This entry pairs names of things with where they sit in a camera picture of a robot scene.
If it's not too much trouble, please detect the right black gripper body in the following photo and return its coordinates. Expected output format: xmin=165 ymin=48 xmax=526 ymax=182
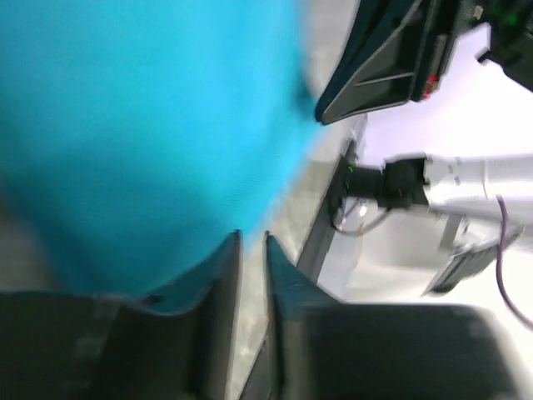
xmin=432 ymin=0 xmax=532 ymax=90

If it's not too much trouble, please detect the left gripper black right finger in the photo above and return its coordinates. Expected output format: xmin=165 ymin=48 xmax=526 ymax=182
xmin=266 ymin=235 xmax=532 ymax=400

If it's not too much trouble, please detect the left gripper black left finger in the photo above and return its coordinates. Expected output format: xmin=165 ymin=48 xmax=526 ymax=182
xmin=1 ymin=232 xmax=242 ymax=399

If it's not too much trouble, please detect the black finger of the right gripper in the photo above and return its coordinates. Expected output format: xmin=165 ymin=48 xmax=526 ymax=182
xmin=315 ymin=0 xmax=458 ymax=125

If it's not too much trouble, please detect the teal t-shirt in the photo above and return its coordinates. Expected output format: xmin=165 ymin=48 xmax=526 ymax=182
xmin=1 ymin=1 xmax=318 ymax=298

